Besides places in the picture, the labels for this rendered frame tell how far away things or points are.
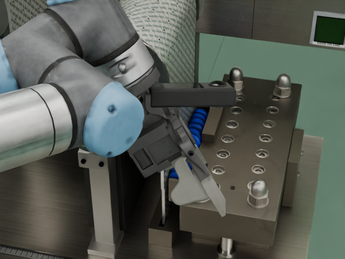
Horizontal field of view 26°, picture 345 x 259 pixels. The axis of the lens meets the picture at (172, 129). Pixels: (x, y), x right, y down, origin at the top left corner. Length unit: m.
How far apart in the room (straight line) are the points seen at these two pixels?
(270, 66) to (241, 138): 2.10
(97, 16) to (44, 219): 0.60
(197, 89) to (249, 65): 2.50
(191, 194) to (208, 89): 0.14
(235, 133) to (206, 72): 2.02
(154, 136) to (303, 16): 0.55
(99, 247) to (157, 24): 0.42
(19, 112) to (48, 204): 0.72
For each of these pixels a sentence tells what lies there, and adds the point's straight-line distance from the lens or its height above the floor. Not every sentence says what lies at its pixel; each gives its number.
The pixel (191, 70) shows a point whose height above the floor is 1.13.
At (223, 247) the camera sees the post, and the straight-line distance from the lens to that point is 1.33.
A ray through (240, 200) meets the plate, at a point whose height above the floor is 1.03.
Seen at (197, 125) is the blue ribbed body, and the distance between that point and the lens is 1.39.
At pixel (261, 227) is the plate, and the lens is 1.25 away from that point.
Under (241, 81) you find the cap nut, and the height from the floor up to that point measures 1.05.
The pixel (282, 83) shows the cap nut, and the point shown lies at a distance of 1.48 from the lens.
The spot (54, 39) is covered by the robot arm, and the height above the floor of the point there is 1.44.
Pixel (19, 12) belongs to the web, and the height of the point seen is 1.32.
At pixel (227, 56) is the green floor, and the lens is 3.52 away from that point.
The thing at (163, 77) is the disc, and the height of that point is 1.26.
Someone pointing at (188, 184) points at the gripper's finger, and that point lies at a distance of 0.96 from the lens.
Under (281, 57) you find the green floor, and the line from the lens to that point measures 3.54.
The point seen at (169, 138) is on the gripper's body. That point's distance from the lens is 0.96.
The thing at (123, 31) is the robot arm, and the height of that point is 1.42.
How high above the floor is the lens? 1.90
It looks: 38 degrees down
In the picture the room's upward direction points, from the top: straight up
